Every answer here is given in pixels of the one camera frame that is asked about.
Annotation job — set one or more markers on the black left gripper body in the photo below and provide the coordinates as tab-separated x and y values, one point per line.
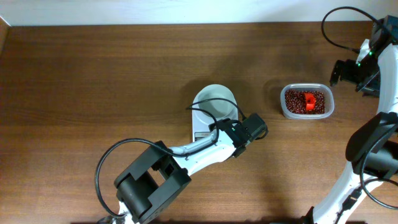
229	123

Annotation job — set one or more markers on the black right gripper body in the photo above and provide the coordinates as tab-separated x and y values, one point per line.
364	73

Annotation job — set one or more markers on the white round bowl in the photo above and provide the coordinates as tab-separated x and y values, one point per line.
217	99

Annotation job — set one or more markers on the red plastic measuring scoop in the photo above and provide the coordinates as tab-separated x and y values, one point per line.
310	101

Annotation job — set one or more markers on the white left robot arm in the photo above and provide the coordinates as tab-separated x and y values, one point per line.
155	179

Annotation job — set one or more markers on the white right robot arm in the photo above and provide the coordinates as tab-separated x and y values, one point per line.
371	155

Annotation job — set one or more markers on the white digital kitchen scale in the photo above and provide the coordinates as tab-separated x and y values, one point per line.
201	119

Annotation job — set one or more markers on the red beans in container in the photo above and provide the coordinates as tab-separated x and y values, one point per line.
295	102

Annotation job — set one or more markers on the clear plastic bean container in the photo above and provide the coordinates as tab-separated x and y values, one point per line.
329	101

